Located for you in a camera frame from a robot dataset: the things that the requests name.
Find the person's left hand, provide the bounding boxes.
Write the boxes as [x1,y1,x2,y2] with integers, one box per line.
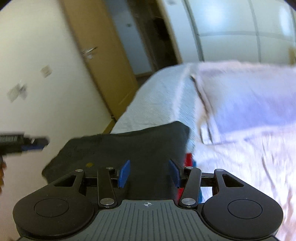
[0,156,6,193]

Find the patterned white bedspread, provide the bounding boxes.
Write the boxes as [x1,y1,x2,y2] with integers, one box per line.
[112,61,295,240]

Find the cream sliding wardrobe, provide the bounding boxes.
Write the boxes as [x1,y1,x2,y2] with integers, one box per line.
[158,0,295,64]

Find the black shorts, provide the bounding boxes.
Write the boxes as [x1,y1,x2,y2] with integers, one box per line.
[42,121,190,200]

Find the wooden door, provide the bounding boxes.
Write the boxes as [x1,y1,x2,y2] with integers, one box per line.
[61,1,138,120]

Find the lilac fleece blanket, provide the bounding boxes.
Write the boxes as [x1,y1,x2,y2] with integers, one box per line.
[191,61,295,145]

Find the folded blue garment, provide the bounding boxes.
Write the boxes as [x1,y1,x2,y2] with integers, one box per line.
[194,170,203,204]

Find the folded red garment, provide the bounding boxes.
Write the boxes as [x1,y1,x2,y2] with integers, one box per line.
[176,153,194,201]

